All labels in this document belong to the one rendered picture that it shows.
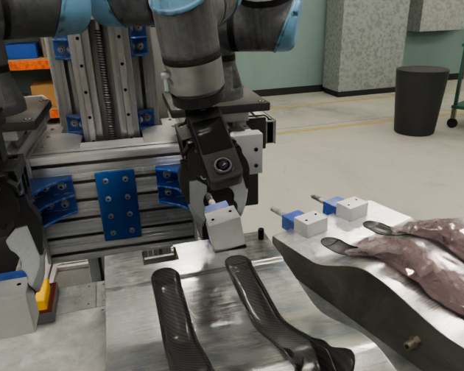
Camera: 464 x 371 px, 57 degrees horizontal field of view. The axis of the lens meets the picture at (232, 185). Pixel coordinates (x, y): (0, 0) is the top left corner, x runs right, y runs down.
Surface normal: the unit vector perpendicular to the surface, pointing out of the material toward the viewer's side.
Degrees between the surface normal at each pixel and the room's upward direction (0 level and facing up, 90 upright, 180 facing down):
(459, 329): 4
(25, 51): 90
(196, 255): 0
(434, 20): 90
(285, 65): 90
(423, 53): 90
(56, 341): 0
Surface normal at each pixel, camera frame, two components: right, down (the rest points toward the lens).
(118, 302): -0.01, -0.90
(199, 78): 0.21, 0.51
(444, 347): -0.84, 0.23
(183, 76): -0.25, 0.55
